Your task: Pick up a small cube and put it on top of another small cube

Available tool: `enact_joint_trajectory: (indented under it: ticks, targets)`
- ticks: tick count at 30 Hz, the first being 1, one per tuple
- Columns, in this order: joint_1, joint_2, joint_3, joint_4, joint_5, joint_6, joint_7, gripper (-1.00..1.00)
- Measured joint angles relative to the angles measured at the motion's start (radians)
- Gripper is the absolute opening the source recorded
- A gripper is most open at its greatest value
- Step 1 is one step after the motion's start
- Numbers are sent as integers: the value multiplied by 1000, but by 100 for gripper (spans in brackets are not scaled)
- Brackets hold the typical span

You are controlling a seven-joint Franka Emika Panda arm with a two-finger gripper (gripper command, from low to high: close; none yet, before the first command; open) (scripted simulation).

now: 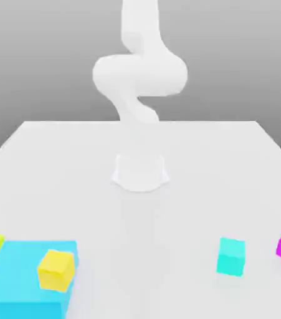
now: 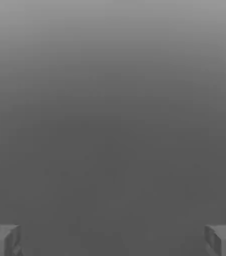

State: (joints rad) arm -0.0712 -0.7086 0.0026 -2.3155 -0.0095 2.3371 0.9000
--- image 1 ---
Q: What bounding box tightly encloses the small turquoise cube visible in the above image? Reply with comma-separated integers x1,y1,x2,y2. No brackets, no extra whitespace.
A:
216,237,246,277

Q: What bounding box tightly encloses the large light blue box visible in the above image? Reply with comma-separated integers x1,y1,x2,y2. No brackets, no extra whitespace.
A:
0,240,79,319

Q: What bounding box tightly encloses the small yellow cube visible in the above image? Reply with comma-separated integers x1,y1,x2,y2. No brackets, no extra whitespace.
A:
37,249,76,293

